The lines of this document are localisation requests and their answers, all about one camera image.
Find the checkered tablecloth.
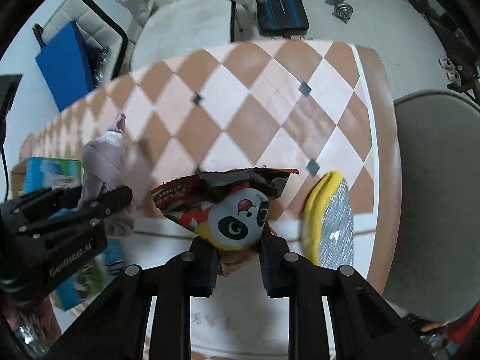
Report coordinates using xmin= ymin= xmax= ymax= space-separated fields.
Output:
xmin=18 ymin=39 xmax=403 ymax=360

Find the black blue weight bench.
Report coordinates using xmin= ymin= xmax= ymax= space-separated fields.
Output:
xmin=257 ymin=0 xmax=309 ymax=38

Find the grey office chair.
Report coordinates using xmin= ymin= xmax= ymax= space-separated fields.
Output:
xmin=384 ymin=90 xmax=479 ymax=321

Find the milk carton cardboard box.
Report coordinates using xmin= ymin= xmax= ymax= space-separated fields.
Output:
xmin=1 ymin=157 xmax=133 ymax=307

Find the blue folded mat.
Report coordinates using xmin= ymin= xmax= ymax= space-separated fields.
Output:
xmin=36 ymin=21 xmax=95 ymax=111

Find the panda snack bag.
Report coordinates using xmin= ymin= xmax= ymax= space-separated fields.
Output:
xmin=151 ymin=166 xmax=299 ymax=276

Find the white padded chair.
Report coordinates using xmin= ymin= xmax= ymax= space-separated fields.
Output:
xmin=32 ymin=0 xmax=129 ymax=86

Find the purple cloth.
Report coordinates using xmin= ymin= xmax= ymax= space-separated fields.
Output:
xmin=77 ymin=114 xmax=135 ymax=238

